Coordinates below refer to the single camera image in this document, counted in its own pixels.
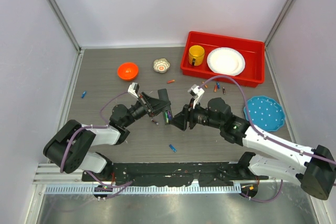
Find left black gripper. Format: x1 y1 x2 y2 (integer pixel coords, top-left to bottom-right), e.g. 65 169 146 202
123 92 170 128

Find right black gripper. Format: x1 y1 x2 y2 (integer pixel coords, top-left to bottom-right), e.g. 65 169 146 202
170 97 223 130

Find purple battery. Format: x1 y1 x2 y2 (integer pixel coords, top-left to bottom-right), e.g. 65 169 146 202
167 111 172 122

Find black remote control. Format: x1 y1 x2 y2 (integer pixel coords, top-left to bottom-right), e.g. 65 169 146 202
157 89 173 125

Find green battery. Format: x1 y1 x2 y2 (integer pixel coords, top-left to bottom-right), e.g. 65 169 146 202
164 112 169 124

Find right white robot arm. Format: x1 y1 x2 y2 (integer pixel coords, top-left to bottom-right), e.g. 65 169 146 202
170 98 335 200

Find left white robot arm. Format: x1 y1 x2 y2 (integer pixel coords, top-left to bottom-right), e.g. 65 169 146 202
43 89 171 182

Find blue battery near front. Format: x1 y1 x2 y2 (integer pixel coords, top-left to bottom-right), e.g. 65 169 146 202
169 144 177 153

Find small patterned bowl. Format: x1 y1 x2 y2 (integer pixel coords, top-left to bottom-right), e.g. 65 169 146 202
153 58 171 73

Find orange bowl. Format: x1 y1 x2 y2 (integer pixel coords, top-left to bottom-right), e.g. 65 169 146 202
117 62 139 81

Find yellow mug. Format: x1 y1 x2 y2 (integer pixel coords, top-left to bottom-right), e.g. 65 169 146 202
188 45 205 66

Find white paper plate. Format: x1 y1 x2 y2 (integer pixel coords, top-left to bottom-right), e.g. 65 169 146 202
207 47 246 76

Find red plastic bin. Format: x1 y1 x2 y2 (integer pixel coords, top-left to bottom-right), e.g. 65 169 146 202
180 31 265 88

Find blue polka dot plate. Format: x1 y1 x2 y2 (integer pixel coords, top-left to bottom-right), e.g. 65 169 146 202
243 95 286 132

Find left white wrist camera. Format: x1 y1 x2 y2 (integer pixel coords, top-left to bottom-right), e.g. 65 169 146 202
128 82 140 99

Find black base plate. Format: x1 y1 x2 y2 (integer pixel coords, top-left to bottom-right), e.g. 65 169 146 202
92 162 268 187

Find white slotted cable duct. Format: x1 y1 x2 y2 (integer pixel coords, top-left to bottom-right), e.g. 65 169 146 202
45 184 241 195

